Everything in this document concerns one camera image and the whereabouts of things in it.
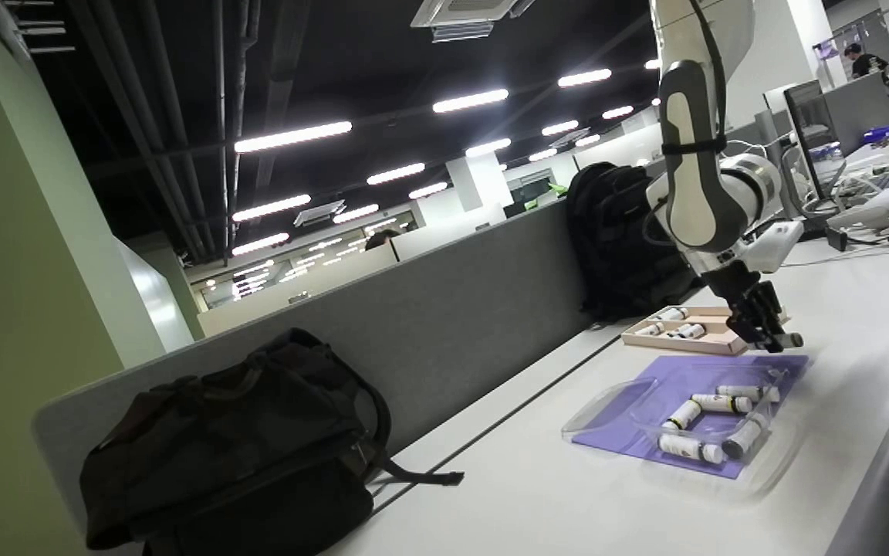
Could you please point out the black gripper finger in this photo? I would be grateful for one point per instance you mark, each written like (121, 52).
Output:
(758, 334)
(786, 328)

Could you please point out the white cylinder with black ends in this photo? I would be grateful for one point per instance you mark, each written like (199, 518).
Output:
(682, 414)
(755, 392)
(724, 402)
(692, 331)
(692, 445)
(667, 317)
(743, 439)

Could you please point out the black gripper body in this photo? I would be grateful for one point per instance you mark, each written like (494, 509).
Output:
(743, 291)

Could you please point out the ceiling air conditioner unit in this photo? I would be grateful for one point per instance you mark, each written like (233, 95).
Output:
(465, 13)

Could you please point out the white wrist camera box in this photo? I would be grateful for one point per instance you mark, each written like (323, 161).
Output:
(774, 246)

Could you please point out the black backpack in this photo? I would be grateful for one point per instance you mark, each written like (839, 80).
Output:
(240, 451)
(617, 235)

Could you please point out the computer monitor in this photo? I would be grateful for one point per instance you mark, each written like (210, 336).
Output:
(805, 126)
(859, 108)

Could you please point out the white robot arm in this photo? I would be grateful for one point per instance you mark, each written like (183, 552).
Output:
(694, 187)

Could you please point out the long ceiling light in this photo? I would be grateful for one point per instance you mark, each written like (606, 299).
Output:
(617, 111)
(357, 215)
(471, 100)
(395, 174)
(273, 208)
(261, 246)
(295, 137)
(560, 126)
(426, 190)
(584, 77)

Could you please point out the grey desk partition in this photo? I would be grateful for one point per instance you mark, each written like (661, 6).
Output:
(465, 310)

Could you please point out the white desk device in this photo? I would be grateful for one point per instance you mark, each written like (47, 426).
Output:
(878, 208)

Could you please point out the light wooden tray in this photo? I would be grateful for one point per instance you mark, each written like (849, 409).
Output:
(709, 341)

